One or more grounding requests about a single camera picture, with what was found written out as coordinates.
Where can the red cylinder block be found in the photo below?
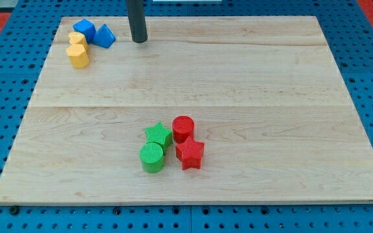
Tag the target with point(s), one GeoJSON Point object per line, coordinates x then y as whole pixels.
{"type": "Point", "coordinates": [183, 127]}

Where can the green star block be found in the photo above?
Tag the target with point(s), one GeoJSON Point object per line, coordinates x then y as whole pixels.
{"type": "Point", "coordinates": [160, 135]}

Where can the red star block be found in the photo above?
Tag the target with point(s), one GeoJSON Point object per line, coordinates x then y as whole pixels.
{"type": "Point", "coordinates": [190, 153]}

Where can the green cylinder block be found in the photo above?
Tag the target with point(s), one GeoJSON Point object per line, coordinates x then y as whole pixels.
{"type": "Point", "coordinates": [152, 157]}

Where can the wooden board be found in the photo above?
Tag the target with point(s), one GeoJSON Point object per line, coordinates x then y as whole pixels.
{"type": "Point", "coordinates": [265, 94]}

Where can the blue triangular block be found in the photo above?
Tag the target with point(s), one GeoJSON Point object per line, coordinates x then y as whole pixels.
{"type": "Point", "coordinates": [104, 37]}

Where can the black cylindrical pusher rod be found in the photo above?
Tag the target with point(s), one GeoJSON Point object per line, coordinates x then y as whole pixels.
{"type": "Point", "coordinates": [137, 20]}

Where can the yellow hexagon block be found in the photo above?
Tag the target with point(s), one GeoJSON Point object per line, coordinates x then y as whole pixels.
{"type": "Point", "coordinates": [78, 56]}

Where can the blue cube block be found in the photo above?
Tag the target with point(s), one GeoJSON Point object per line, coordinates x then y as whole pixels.
{"type": "Point", "coordinates": [87, 28]}

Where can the yellow heart block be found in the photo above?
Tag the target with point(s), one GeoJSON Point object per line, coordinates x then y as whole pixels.
{"type": "Point", "coordinates": [77, 38]}

